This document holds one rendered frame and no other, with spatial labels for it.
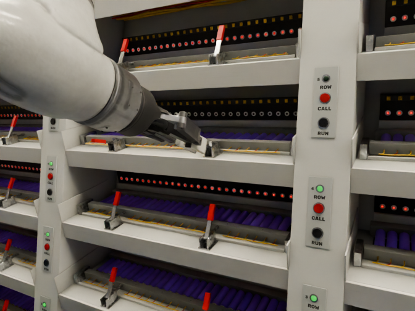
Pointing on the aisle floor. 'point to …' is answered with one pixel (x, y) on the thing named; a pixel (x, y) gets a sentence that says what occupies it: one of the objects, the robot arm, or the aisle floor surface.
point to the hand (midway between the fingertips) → (191, 141)
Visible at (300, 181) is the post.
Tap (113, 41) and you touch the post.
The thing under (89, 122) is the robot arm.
